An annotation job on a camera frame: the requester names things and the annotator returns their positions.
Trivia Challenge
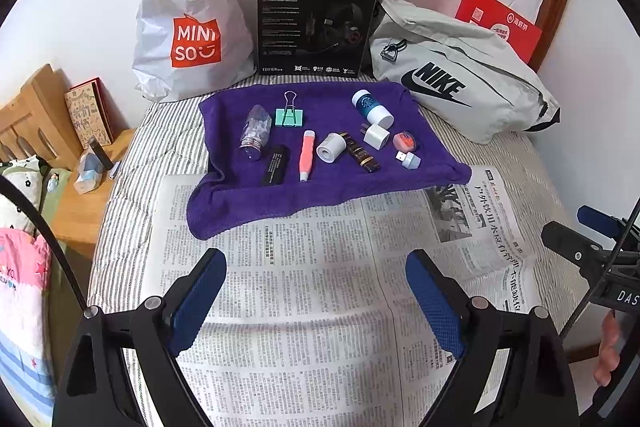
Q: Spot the thick black cable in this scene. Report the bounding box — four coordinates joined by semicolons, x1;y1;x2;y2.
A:
0;177;88;308

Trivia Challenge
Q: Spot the black rectangular device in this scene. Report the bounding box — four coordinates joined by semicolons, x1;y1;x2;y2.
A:
261;145;291;186

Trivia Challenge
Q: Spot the grey sling bag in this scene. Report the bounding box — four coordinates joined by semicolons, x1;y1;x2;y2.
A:
367;0;561;145

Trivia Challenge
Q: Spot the pale blue tissue pack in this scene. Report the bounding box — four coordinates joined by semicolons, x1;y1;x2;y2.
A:
74;149;103;195

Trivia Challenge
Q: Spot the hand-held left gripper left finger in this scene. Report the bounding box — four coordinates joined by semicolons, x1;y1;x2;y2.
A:
52;248;228;427

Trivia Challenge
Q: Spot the illustrated book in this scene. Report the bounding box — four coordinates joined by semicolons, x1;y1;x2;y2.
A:
64;78;115;148

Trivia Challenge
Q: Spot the dark brown gold tube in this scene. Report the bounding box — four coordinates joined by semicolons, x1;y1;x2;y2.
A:
342;132;382;172

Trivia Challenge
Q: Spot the wooden nightstand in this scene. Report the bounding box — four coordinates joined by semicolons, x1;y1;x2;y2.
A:
50;127;136;260

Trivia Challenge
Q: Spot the green floral cloth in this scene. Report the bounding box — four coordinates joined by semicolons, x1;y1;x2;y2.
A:
0;154;53;238

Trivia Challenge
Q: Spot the small dark stick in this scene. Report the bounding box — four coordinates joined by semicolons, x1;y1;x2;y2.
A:
87;138;115;172

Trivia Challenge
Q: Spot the black headset box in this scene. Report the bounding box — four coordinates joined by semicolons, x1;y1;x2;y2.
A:
256;0;380;80

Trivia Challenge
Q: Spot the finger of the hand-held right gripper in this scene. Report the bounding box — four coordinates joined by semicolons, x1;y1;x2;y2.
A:
541;221;608;265
577;205;626;240

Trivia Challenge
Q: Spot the person's right hand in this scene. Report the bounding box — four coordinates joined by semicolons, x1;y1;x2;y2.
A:
594;309;623;385

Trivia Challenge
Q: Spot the purple towel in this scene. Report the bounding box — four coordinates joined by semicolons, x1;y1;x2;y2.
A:
186;81;473;242

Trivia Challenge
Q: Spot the white plastic shopping bag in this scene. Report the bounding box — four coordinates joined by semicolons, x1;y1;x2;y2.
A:
131;0;256;102

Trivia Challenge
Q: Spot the white blue cylindrical container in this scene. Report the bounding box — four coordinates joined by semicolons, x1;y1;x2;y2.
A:
351;89;394;129

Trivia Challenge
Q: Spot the newspaper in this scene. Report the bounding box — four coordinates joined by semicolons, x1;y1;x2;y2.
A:
150;164;533;427

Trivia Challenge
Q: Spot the clear plastic candy bottle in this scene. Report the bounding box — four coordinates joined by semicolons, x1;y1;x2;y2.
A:
239;104;273;162

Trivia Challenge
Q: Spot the teal binder clip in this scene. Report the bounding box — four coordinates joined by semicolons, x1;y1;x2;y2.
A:
275;91;305;128

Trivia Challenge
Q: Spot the red paper bag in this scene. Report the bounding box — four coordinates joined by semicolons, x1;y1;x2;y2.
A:
454;0;545;72

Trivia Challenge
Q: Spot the pink white utility knife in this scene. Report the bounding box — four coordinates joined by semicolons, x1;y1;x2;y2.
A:
298;129;317;182

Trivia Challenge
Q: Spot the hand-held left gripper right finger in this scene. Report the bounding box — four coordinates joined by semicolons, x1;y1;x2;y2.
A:
405;249;581;427

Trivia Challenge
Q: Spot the pink patterned cloth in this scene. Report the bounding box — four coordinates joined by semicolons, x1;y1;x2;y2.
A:
0;227;56;413

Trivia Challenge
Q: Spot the white short cylinder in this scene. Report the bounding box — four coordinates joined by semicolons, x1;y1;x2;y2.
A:
316;132;347;165

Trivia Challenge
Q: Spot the wooden headboard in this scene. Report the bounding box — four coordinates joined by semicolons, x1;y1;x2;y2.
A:
0;64;83;170

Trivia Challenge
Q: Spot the small white usb adapter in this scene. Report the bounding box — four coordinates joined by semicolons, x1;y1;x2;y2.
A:
395;150;422;171

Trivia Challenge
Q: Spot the thin black cable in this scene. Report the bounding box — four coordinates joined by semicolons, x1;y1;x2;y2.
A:
556;199;640;340

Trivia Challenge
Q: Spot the white cube charger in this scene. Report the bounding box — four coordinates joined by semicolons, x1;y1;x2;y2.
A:
363;123;391;151

